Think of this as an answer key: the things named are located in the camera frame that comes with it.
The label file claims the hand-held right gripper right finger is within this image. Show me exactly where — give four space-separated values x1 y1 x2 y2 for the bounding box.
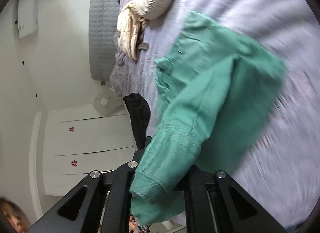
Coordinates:
175 165 287 233

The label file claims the white wardrobe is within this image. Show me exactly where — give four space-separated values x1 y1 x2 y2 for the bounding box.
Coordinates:
41 104 137 197

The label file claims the green work jacket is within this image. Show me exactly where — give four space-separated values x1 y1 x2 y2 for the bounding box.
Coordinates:
130 10 288 226

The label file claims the grey quilted headboard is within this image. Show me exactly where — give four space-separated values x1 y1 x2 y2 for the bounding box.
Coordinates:
89 0 127 81

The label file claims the purple embossed blanket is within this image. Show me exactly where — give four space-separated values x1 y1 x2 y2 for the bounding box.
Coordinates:
110 0 320 230

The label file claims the black garment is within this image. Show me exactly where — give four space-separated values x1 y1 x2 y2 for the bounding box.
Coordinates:
123 92 151 149

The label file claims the cream striped cloth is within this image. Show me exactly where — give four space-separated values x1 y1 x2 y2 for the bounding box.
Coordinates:
117 0 151 61

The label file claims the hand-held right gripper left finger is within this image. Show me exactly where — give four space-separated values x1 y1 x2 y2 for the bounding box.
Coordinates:
30 136 153 233

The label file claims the white standing fan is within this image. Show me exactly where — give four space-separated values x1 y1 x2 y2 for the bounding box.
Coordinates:
93 91 125 117

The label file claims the person's head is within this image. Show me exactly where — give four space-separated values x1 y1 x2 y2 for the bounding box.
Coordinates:
0 196 28 233

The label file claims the white wall air conditioner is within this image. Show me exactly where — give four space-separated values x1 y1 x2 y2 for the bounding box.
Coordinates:
17 0 40 39

